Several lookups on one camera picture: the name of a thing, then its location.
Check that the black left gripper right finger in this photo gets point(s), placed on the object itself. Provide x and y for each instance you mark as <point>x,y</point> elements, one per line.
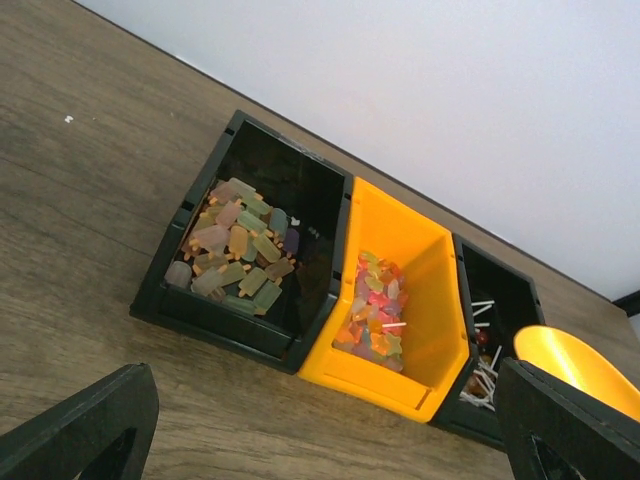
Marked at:
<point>551,430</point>

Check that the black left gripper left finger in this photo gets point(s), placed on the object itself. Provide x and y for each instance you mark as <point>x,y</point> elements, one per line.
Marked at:
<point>104,431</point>

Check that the orange plastic scoop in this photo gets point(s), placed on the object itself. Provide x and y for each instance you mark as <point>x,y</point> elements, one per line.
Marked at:
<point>576,363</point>

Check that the black bin with lollipops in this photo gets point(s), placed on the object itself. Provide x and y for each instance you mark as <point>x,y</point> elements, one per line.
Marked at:
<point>497,301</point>

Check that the yellow bin with star candies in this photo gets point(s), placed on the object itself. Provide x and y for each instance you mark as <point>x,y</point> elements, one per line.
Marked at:
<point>399,266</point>

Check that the black bin with popsicle candies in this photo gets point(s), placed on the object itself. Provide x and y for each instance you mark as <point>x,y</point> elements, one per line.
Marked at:
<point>252,259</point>

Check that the orange lollipop in yellow bin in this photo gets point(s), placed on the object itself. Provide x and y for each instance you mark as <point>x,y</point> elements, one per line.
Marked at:
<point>395,329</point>

